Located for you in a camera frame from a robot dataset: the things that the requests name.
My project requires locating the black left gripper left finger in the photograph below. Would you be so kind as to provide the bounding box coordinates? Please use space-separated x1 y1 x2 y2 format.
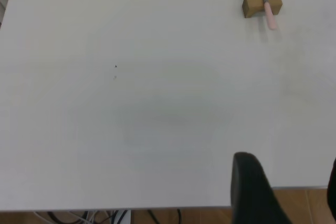
230 152 292 224

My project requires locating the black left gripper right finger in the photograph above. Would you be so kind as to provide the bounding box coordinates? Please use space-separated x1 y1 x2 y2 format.
327 156 336 221

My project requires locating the pink-handled metal spoon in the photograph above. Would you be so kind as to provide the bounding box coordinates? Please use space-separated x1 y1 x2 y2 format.
251 0 278 31

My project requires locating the white power strip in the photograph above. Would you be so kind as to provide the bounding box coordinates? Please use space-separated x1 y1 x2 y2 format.
112 209 132 224

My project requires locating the arched wooden block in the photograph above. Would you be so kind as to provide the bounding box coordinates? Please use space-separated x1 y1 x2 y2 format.
241 0 284 19

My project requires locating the black floor cable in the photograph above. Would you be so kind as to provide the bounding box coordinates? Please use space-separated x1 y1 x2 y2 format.
46 211 82 224
146 208 184 224

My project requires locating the white floor cable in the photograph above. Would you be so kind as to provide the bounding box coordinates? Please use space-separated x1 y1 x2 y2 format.
33 210 98 224

